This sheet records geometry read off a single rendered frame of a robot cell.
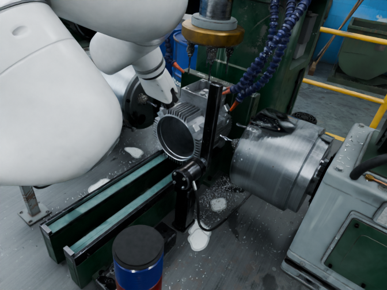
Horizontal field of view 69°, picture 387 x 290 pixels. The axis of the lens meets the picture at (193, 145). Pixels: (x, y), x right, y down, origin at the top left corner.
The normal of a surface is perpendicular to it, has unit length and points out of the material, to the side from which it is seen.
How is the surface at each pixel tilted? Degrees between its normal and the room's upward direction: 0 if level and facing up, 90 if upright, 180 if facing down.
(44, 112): 65
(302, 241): 90
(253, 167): 77
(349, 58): 87
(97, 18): 132
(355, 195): 90
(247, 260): 0
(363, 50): 87
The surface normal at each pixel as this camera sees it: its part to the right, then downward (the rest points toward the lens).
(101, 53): -0.50, 0.51
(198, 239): 0.10, -0.82
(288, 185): -0.56, 0.22
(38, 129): 0.16, 0.21
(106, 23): -0.15, 0.97
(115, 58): -0.28, 0.68
